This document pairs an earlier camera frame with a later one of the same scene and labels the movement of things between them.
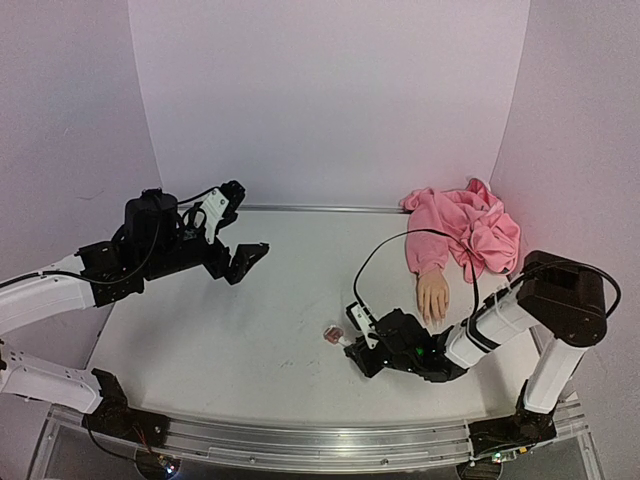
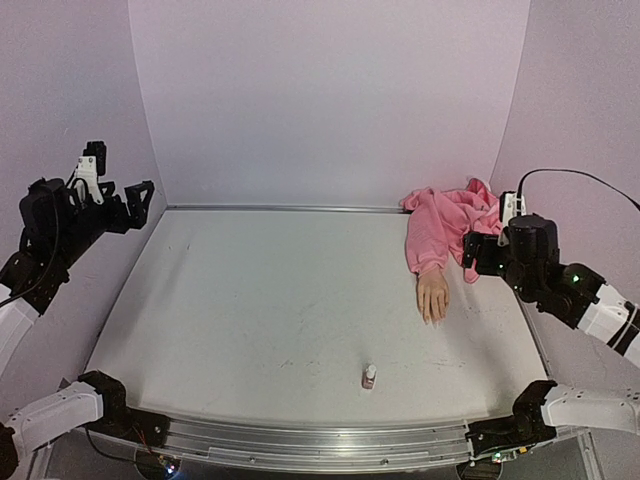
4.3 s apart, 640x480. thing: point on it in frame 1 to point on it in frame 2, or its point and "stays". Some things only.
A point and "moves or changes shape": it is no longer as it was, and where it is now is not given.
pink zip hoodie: (472, 218) stays
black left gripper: (241, 263) to (138, 211)
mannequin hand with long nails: (432, 290) stays
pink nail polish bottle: (333, 335) to (367, 382)
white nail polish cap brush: (343, 340) moves or changes shape
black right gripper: (364, 357) to (482, 253)
